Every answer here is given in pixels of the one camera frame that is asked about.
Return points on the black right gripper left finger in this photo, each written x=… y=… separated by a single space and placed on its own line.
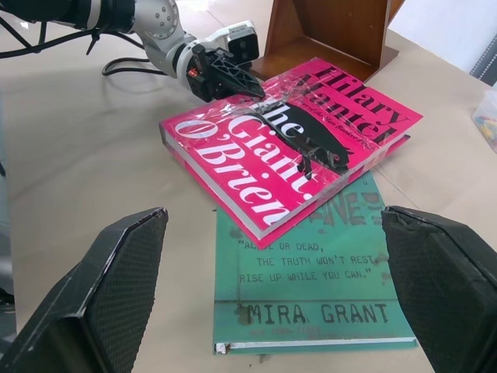
x=112 y=279

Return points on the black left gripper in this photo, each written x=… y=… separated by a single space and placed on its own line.
x=202 y=79

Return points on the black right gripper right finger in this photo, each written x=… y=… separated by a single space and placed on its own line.
x=446 y=279

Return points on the pink hardcover book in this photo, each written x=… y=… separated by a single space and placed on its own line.
x=233 y=155

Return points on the wooden bookshelf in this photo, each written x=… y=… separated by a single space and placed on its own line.
x=341 y=23

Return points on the teal hardcover book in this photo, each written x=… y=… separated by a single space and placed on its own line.
x=310 y=272

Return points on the clear plastic container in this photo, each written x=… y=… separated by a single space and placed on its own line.
x=487 y=120

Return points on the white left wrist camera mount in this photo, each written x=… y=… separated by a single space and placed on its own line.
x=242 y=40

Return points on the dark metal frame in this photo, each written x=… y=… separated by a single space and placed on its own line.
x=485 y=64

